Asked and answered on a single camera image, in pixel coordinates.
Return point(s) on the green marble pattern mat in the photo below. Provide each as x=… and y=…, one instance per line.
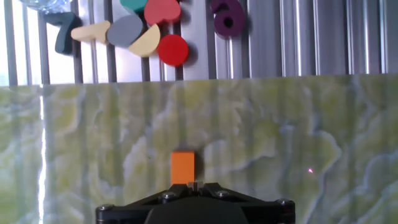
x=248, y=130

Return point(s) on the red circle piece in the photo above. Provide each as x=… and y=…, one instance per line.
x=173, y=50

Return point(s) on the grey oval piece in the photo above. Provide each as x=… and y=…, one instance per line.
x=125, y=31

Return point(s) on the dark teal number seven piece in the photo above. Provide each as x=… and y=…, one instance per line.
x=65, y=34

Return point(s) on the orange rectangular block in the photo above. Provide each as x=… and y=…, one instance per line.
x=182, y=168

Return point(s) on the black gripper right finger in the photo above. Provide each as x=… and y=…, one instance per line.
x=264, y=211

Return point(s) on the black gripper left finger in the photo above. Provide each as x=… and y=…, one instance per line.
x=136, y=211

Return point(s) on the teal octagon piece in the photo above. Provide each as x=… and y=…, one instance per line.
x=133, y=4

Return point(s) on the red heart piece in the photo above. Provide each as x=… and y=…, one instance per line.
x=161, y=12

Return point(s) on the clear plastic water bottle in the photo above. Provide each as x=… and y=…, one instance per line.
x=43, y=5

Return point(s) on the purple number nine piece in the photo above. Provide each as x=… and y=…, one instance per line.
x=228, y=18

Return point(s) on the cream trapezoid piece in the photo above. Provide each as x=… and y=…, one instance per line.
x=90, y=32

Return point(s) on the cream semicircle piece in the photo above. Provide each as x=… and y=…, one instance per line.
x=146, y=43

